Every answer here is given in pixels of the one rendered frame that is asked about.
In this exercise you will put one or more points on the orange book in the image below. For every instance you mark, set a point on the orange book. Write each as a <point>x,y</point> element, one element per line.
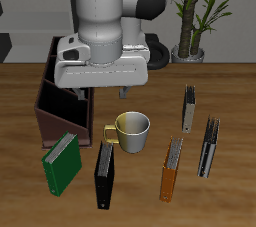
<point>169,181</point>

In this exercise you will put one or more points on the green book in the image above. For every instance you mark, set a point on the green book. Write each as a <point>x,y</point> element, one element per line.
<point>65,167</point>

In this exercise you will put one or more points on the dark brown desk caddy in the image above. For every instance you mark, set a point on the dark brown desk caddy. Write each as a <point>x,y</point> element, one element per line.
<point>63,111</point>

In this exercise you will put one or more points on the pot plant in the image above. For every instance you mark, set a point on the pot plant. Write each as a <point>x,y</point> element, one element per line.
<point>186,27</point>

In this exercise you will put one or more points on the black book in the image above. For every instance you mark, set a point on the black book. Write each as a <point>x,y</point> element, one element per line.
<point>104,184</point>

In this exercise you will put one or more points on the dark grey book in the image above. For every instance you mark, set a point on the dark grey book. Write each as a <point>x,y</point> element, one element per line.
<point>207,157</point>

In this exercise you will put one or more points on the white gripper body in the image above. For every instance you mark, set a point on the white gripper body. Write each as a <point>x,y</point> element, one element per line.
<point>103,74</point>

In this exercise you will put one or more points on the yellow and white mug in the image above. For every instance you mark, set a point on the yellow and white mug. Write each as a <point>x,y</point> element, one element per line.
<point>133,136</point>

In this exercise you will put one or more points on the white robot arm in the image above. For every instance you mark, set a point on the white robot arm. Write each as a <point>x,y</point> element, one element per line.
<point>98,7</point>

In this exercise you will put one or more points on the beige book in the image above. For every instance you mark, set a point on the beige book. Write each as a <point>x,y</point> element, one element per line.
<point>188,114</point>

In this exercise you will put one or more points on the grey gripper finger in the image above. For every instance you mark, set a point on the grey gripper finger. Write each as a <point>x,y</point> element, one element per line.
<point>80,93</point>
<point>124,91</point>

